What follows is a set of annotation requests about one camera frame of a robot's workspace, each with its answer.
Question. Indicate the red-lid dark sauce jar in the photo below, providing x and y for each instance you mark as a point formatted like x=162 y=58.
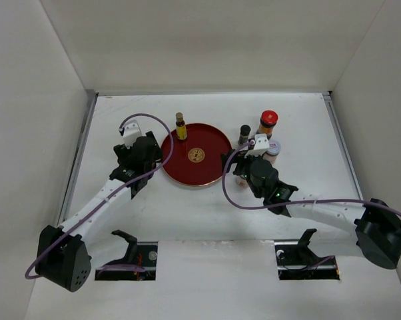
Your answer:
x=268 y=121

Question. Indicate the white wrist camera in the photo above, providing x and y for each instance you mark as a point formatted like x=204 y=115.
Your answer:
x=130 y=132
x=258 y=145

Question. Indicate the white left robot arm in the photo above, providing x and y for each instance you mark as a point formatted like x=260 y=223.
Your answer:
x=62 y=255

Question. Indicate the black-cap spice bottle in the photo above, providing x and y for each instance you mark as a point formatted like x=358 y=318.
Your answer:
x=244 y=134

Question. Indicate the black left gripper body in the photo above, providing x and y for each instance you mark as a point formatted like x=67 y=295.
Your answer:
x=124 y=152

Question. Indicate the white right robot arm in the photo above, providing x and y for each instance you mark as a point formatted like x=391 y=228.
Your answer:
x=369 y=229

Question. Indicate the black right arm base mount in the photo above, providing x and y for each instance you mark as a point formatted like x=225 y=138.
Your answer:
x=296 y=262

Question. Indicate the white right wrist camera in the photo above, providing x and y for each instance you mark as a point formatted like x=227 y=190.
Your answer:
x=258 y=145

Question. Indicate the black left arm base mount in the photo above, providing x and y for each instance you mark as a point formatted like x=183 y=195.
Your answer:
x=139 y=263

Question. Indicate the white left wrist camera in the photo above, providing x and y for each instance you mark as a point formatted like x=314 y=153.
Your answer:
x=130 y=132

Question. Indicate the round red lacquer tray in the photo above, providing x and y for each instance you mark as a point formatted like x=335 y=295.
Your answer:
x=196 y=161

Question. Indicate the white-lid chili paste jar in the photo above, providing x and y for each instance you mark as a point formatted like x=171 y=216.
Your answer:
x=273 y=151

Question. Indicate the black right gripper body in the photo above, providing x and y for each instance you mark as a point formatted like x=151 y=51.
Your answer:
x=244 y=167

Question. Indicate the small yellow-label brown bottle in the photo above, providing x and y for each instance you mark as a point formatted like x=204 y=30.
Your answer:
x=181 y=130

